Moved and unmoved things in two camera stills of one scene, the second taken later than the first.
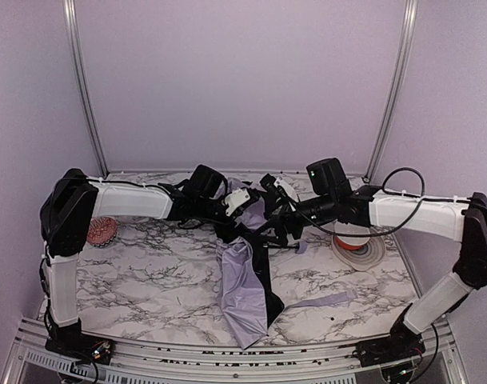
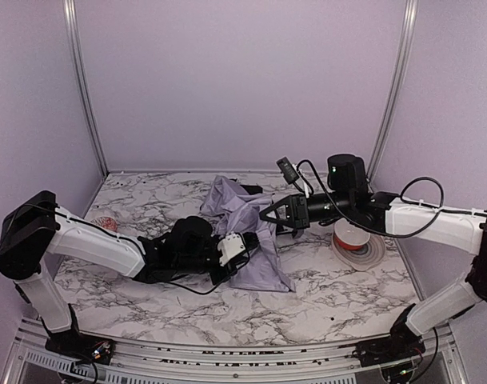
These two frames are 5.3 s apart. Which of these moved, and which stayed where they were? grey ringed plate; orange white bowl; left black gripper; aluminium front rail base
Moved: left black gripper
Stayed: grey ringed plate; aluminium front rail base; orange white bowl
